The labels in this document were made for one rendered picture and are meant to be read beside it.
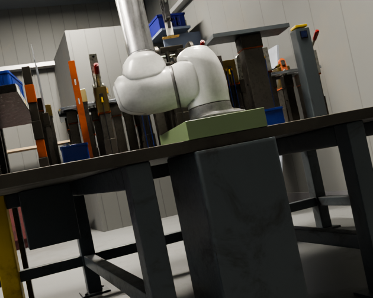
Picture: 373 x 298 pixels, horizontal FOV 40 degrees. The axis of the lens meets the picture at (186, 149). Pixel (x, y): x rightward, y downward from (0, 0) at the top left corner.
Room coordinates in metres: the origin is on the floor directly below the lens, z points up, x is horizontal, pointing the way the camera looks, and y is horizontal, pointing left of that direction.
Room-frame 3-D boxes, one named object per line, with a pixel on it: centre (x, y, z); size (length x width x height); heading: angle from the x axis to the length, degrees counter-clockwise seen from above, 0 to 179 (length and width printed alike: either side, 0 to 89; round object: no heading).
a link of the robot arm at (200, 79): (1.83, -0.10, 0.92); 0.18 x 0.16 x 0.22; 92
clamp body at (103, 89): (2.34, 0.34, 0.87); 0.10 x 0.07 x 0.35; 12
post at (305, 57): (2.40, -0.63, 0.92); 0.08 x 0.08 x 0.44; 12
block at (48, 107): (2.59, 0.67, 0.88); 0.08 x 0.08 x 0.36; 12
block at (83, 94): (2.38, 0.43, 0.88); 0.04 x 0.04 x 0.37; 12
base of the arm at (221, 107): (1.84, -0.13, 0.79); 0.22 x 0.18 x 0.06; 121
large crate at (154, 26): (6.77, -0.06, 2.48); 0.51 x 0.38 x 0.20; 21
